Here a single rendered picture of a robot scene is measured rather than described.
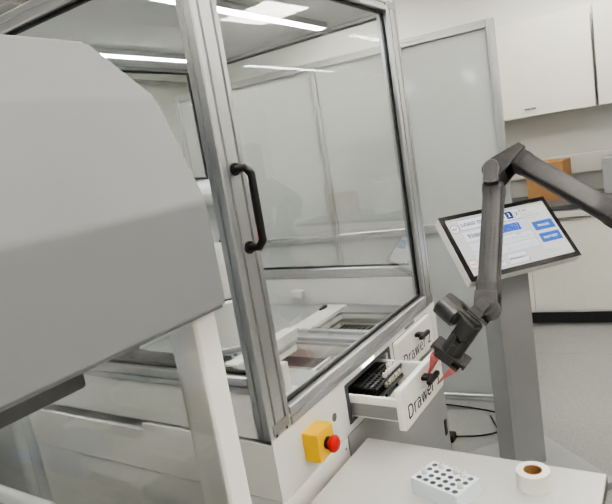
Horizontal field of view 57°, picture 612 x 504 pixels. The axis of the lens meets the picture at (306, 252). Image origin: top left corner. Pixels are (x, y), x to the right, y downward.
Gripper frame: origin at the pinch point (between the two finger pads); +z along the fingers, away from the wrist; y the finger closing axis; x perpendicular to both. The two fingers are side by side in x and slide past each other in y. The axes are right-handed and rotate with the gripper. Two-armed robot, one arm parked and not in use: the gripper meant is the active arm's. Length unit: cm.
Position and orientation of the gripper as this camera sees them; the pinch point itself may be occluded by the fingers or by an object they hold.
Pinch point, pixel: (435, 375)
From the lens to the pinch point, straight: 161.1
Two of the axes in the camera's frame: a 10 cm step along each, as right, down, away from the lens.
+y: -7.6, -5.5, 3.5
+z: -3.8, 8.1, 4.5
